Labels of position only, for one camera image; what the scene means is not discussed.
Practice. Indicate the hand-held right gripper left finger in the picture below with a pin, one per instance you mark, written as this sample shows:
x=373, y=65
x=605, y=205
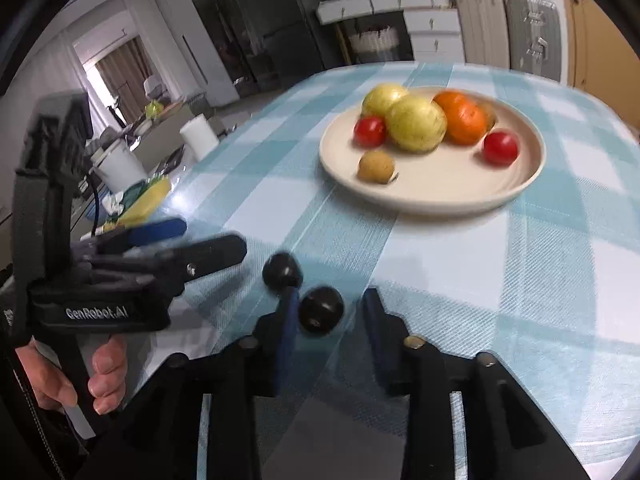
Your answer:
x=287, y=330

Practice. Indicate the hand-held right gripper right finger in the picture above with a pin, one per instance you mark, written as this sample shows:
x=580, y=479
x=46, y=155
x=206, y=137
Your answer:
x=372, y=320

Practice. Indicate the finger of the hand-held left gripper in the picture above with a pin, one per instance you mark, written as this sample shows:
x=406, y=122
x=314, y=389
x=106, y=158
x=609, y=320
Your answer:
x=210, y=255
x=157, y=230

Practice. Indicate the dark purple plum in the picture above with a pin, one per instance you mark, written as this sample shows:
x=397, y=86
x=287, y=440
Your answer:
x=281, y=271
x=321, y=310

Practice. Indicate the cream round plate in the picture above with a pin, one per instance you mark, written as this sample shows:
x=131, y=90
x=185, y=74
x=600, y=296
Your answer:
x=450, y=185

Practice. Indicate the small red tomato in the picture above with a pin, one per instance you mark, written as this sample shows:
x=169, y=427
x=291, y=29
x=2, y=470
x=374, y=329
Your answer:
x=370, y=131
x=500, y=147

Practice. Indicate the person's left hand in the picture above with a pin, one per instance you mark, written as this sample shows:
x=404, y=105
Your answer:
x=110, y=375

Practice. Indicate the white pot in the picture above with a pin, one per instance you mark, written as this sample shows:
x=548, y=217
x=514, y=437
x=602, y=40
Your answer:
x=120, y=165

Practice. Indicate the white paper roll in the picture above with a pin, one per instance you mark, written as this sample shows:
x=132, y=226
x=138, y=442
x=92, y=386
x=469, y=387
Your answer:
x=199, y=136

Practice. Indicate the yellow green bag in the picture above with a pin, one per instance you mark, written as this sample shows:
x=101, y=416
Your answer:
x=153, y=108

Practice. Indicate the white chair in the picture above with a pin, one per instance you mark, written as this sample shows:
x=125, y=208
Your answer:
x=156, y=87

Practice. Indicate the brown curtain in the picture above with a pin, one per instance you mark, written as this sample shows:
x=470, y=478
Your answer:
x=125, y=77

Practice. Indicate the white tall cabinet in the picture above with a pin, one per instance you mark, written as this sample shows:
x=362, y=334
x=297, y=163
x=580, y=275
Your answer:
x=207, y=70

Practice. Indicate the dark glass cabinet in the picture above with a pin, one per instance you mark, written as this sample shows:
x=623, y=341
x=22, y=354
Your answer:
x=210, y=20

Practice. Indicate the orange mandarin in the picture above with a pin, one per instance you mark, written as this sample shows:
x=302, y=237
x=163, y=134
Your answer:
x=462, y=120

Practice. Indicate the brown kiwi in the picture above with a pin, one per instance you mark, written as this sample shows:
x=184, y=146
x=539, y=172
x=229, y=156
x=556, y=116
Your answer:
x=490, y=116

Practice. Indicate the dark grey fridge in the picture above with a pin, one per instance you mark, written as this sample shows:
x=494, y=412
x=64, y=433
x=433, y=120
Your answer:
x=285, y=30

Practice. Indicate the white grey laundry basket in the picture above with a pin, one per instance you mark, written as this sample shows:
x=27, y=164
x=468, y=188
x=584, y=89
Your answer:
x=372, y=42

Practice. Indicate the white dresser with drawers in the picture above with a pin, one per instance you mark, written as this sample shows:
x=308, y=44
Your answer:
x=432, y=25

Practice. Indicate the beige suitcase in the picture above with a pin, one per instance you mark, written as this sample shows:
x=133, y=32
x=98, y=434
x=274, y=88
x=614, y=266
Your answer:
x=480, y=25

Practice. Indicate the silver suitcase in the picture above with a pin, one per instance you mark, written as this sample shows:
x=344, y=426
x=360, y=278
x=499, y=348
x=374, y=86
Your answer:
x=532, y=35

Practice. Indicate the wooden door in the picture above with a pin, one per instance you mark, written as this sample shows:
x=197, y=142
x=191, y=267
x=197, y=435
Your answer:
x=590, y=45

